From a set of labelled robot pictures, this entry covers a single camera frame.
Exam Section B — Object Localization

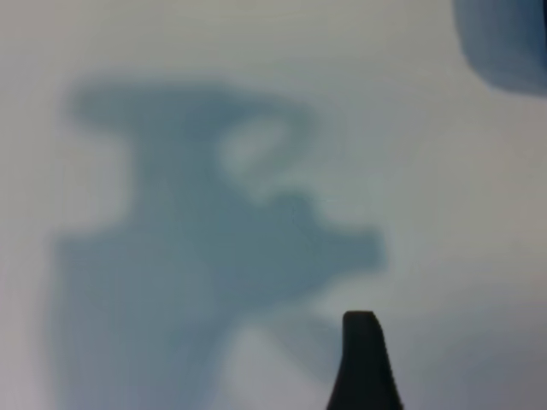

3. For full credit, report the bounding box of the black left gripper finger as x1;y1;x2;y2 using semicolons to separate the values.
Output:
326;310;405;410

